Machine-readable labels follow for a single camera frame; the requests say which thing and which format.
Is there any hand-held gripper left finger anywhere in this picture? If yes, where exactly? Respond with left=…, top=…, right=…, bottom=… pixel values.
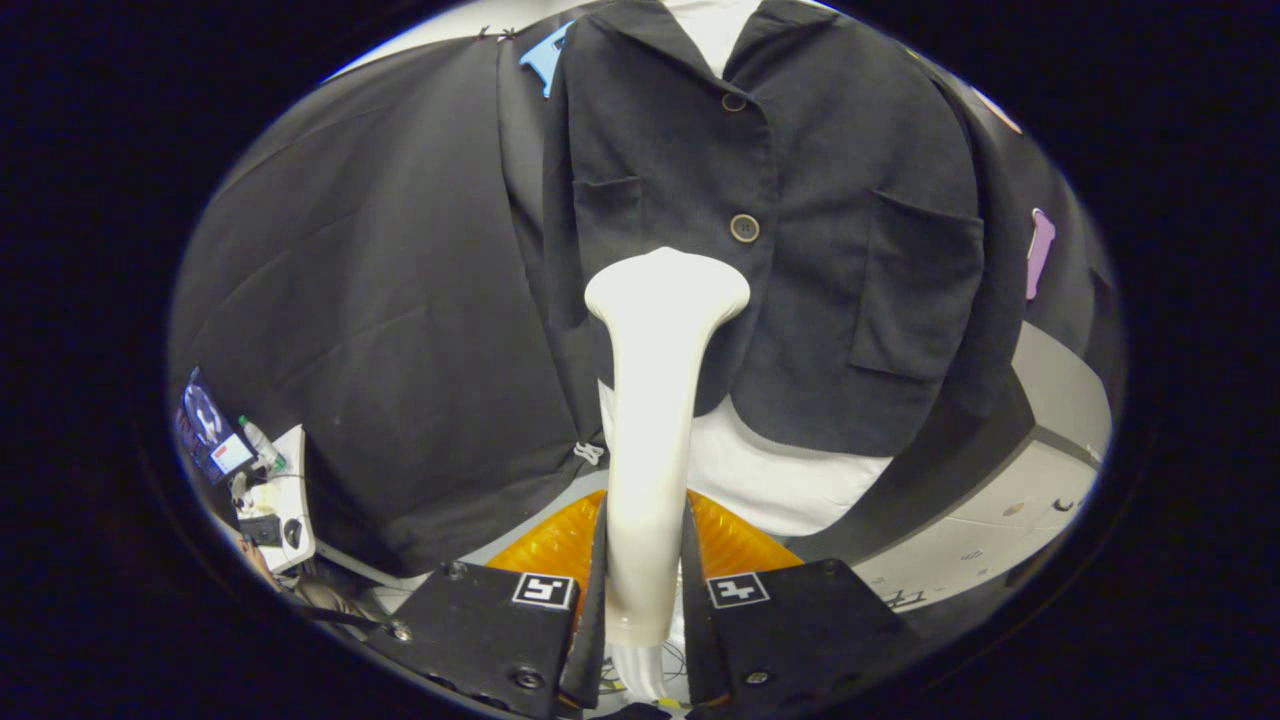
left=362, top=490, right=608, bottom=720

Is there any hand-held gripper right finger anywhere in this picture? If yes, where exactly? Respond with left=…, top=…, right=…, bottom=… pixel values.
left=683, top=490, right=921, bottom=720

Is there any white garment steamer head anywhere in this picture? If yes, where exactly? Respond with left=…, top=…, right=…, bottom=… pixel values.
left=584, top=247, right=751, bottom=649

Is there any black suit jacket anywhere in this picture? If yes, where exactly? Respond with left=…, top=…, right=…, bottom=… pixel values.
left=497, top=0, right=1013, bottom=459

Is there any grey cabinet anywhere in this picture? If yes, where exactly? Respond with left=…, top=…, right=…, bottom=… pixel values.
left=790, top=320, right=1113, bottom=613

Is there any white side table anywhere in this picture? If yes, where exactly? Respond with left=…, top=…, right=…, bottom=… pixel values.
left=232, top=425, right=317, bottom=574

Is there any clear plastic bottle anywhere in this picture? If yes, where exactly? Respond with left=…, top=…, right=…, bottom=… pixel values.
left=237, top=415, right=288, bottom=473

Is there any black backdrop cloth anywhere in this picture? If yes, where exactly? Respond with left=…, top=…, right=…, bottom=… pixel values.
left=168, top=0, right=1121, bottom=576

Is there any tablet screen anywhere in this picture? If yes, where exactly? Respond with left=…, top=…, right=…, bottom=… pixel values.
left=178, top=368, right=259, bottom=486

